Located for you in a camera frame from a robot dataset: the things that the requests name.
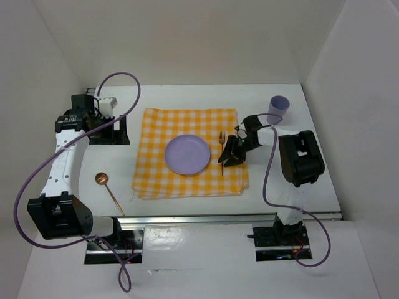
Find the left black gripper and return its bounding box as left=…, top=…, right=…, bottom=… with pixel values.
left=89, top=115, right=129, bottom=145

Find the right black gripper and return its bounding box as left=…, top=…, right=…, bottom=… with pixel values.
left=218, top=134, right=259, bottom=167

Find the copper fork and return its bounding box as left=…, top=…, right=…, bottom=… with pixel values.
left=219, top=131, right=226, bottom=176

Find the lilac plastic plate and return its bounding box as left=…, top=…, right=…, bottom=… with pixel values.
left=164, top=134, right=211, bottom=176

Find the yellow white checkered cloth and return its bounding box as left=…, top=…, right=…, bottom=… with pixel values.
left=132, top=108, right=249, bottom=199

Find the lilac plastic cup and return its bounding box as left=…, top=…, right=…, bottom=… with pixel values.
left=267, top=95, right=290, bottom=125

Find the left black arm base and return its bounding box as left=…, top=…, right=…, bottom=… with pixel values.
left=84, top=227, right=144, bottom=265

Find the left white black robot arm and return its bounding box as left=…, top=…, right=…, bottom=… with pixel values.
left=27, top=94, right=130, bottom=249

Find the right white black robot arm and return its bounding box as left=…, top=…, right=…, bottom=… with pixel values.
left=218, top=113, right=325, bottom=244

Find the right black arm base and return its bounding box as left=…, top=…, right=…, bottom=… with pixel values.
left=247, top=219, right=312, bottom=262

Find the copper spoon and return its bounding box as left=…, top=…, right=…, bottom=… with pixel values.
left=95, top=172, right=125, bottom=216

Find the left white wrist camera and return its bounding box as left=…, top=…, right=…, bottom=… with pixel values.
left=95, top=97, right=118, bottom=118

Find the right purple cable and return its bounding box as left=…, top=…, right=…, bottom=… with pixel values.
left=257, top=113, right=332, bottom=268

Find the purple cable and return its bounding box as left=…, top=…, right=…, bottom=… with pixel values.
left=257, top=113, right=332, bottom=268
left=14, top=71, right=142, bottom=293

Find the aluminium front rail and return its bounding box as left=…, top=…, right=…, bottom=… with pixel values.
left=93, top=212, right=342, bottom=225

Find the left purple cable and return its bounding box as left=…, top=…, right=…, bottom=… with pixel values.
left=14, top=71, right=142, bottom=293

